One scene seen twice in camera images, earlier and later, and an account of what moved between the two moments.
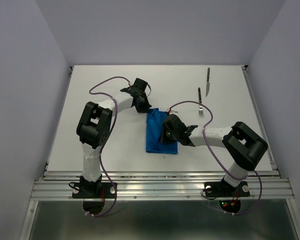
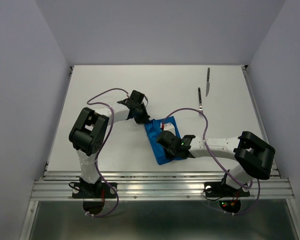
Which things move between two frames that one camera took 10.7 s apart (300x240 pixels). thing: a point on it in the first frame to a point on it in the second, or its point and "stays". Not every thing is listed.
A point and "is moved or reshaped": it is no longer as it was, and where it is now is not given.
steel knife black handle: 208,82 stays
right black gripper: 164,139 to 168,154
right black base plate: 224,189 stays
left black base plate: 96,189 stays
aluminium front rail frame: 161,185 stays
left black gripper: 145,108 to 145,119
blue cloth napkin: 154,123 is moved or reshaped
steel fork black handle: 201,111 stays
